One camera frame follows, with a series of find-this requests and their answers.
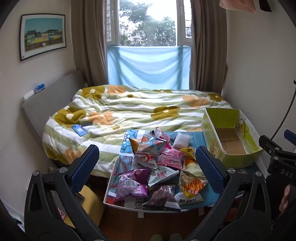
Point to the purple snack packet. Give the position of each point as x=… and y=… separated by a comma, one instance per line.
x=131, y=185

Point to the blue phone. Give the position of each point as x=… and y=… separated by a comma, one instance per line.
x=79, y=129

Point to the person's right hand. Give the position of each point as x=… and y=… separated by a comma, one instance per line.
x=286, y=197

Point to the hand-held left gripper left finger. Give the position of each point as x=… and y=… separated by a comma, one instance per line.
x=86, y=166

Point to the green cardboard box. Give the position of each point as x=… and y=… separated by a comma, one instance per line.
x=209, y=136

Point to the framed wall picture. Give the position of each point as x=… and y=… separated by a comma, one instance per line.
x=42, y=34

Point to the pink dotted object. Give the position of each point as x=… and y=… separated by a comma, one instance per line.
x=61, y=213

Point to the pale yellow snack packet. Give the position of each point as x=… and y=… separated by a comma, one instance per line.
x=192, y=165

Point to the red white blue snack packet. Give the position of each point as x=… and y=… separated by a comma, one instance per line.
x=148, y=150

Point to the grey headboard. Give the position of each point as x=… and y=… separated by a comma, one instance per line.
x=46, y=102

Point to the black hanging object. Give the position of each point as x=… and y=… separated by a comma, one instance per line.
x=266, y=4

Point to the small pink white packet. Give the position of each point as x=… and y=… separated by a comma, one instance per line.
x=161, y=134

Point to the brown curtain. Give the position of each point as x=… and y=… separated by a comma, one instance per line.
x=90, y=41
x=208, y=46

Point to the floral striped quilt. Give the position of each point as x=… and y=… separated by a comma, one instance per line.
x=129, y=109

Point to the dark maroon snack packet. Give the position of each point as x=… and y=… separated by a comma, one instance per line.
x=161, y=197

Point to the pink striped snack packet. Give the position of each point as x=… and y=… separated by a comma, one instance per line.
x=171, y=158

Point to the green slipper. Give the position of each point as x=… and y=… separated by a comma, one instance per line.
x=157, y=238
x=176, y=237

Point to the grey-green snack packet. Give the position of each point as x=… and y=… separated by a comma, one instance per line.
x=161, y=175

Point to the pink hanging cloth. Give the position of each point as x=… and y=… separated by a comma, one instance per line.
x=238, y=4

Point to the light blue window cloth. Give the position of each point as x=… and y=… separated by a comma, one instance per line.
x=148, y=67

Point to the orange sticks snack packet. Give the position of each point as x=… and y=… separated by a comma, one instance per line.
x=190, y=185

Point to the blue and white small object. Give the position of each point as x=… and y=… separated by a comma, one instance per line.
x=39, y=88

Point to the window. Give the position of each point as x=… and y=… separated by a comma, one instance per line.
x=148, y=23

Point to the gold brown snack packet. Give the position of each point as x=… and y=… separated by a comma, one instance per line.
x=188, y=153

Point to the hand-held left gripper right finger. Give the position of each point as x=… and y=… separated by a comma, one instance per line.
x=209, y=171

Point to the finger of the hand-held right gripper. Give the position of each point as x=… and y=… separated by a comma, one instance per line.
x=266, y=141
x=289, y=134

